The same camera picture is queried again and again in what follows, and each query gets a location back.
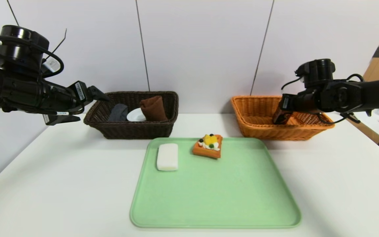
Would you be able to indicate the black chewing gum box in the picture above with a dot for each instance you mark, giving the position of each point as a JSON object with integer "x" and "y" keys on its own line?
{"x": 278, "y": 119}

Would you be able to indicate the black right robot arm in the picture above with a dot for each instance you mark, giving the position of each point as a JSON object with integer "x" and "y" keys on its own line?
{"x": 373, "y": 95}

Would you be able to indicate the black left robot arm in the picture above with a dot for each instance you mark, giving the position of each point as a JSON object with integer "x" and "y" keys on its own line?
{"x": 12, "y": 85}

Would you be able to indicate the brown towel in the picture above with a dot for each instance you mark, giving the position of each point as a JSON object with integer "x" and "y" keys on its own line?
{"x": 155, "y": 108}

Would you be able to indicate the orange wicker basket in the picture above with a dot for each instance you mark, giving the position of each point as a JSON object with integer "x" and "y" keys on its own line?
{"x": 258, "y": 121}

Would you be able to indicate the dark grey towel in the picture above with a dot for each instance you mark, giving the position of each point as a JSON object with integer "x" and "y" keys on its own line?
{"x": 118, "y": 113}

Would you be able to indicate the dark brown wicker basket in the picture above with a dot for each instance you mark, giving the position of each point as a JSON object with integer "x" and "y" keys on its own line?
{"x": 130, "y": 130}

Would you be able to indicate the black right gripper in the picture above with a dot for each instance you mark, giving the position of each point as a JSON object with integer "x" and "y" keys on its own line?
{"x": 286, "y": 103}

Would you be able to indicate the white soap bar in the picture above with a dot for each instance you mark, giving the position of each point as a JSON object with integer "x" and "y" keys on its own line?
{"x": 167, "y": 157}

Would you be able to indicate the white side table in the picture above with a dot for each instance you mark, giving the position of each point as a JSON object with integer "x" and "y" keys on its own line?
{"x": 373, "y": 128}

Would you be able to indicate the orange waffle with fruit topping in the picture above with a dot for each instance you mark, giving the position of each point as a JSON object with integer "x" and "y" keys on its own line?
{"x": 207, "y": 149}

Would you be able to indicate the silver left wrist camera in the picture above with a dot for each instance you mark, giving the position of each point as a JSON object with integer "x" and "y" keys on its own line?
{"x": 52, "y": 66}

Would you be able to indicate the light green plastic tray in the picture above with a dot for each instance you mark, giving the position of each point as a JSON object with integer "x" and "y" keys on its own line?
{"x": 215, "y": 197}

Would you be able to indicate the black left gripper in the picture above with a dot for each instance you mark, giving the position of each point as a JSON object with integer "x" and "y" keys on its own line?
{"x": 81, "y": 92}

